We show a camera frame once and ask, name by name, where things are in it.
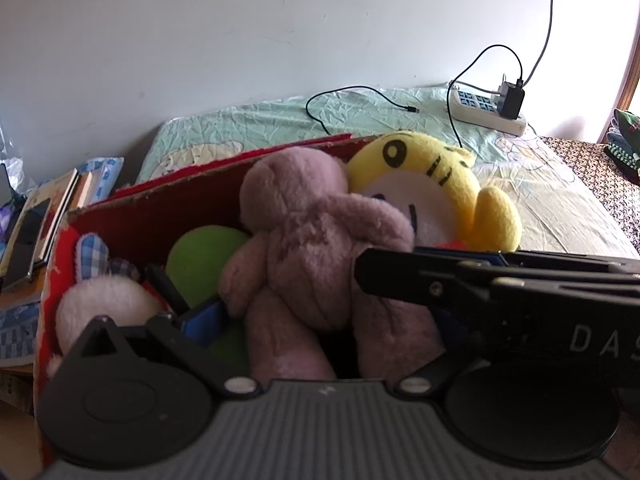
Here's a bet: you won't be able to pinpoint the white bunny plush plaid ears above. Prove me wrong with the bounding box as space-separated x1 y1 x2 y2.
47 233 163 377

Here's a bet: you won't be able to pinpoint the green plush toy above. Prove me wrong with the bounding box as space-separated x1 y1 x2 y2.
165 226 250 374

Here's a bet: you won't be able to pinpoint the red storage box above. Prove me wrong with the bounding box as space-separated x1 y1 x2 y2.
36 155 385 479

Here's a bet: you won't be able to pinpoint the mauve bear plush toy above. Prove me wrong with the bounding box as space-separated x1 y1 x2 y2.
218 148 442 385

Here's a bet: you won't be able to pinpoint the yellow tiger plush toy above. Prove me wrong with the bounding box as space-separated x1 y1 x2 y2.
346 130 522 252

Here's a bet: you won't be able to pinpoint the cartoon print bed sheet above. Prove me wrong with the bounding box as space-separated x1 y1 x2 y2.
139 89 638 258

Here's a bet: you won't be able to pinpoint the stack of books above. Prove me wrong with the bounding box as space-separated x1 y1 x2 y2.
1 157 124 367

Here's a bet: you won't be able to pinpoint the brown floral patterned cloth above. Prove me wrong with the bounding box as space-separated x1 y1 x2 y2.
541 136 640 249

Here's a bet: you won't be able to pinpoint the white power strip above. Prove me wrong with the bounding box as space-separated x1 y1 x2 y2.
449 88 527 136

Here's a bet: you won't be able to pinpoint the black power adapter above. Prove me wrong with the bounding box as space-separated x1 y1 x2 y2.
496 79 525 120

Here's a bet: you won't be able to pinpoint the black charging cable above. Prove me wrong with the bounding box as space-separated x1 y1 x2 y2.
305 44 525 151

